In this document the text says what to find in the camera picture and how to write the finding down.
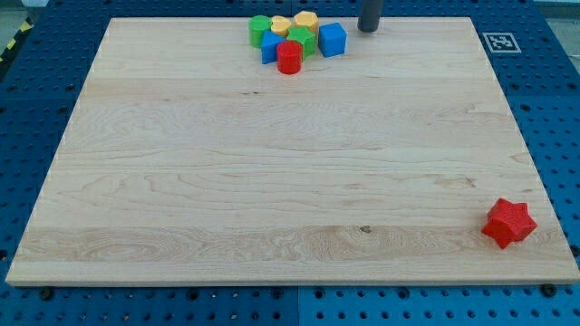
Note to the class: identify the wooden board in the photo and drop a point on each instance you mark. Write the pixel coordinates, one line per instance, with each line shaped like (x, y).
(188, 162)

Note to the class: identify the red cylinder block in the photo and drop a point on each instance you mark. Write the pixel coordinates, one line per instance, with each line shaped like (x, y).
(289, 57)

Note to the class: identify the blue angled block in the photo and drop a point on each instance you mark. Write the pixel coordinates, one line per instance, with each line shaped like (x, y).
(269, 44)

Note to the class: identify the green star block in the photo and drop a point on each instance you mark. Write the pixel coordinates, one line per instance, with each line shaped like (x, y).
(305, 37)

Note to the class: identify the blue cube block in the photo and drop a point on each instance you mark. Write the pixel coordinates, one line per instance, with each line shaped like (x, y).
(332, 39)

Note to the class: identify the yellow heart block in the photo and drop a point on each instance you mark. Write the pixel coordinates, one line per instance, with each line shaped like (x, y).
(280, 25)

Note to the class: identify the green cylinder block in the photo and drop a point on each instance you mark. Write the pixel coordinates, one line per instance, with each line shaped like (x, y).
(257, 25)

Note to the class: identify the yellow hexagon block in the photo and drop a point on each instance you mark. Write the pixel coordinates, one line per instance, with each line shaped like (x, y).
(307, 19)

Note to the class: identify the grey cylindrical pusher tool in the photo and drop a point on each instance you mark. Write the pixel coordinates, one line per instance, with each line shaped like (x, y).
(370, 15)

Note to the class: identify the red star block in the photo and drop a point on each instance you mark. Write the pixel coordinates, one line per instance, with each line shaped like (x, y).
(508, 222)

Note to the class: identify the white fiducial marker tag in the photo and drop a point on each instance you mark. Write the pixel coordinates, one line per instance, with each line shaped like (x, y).
(500, 42)

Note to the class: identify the black bolt left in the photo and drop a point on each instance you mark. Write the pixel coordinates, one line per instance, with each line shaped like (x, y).
(46, 294)

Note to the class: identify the black bolt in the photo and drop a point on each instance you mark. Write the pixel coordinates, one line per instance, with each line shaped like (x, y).
(46, 294)
(548, 290)

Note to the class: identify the black bolt right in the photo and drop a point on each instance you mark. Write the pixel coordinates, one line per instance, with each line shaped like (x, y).
(548, 290)

